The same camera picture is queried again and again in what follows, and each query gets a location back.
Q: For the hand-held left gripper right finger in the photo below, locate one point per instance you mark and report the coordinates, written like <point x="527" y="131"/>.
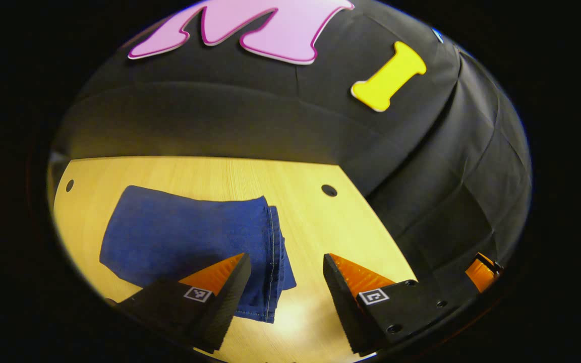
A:
<point x="343" y="302"/>

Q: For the blue denim jeans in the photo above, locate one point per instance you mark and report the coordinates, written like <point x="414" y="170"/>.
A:
<point x="179" y="237"/>

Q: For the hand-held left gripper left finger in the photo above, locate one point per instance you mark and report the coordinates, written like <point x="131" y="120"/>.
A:
<point x="232" y="297"/>

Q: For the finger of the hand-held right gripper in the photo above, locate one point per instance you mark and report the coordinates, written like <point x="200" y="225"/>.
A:
<point x="481" y="275"/>

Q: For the black backdrop cloth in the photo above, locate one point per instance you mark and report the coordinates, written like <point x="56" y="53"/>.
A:
<point x="270" y="111"/>

